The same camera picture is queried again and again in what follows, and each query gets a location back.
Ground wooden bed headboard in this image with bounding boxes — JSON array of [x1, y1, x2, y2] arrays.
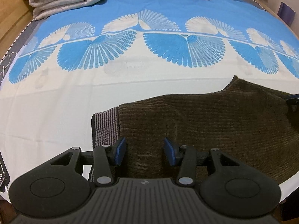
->
[[0, 0, 33, 57]]

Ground brown corduroy pants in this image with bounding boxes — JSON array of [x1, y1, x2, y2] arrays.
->
[[91, 77, 298, 183]]

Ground blue white patterned bedsheet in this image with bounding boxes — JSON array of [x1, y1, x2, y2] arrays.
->
[[1, 0, 298, 181]]

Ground purple paper bag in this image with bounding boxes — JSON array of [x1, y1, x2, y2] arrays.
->
[[277, 2, 295, 27]]

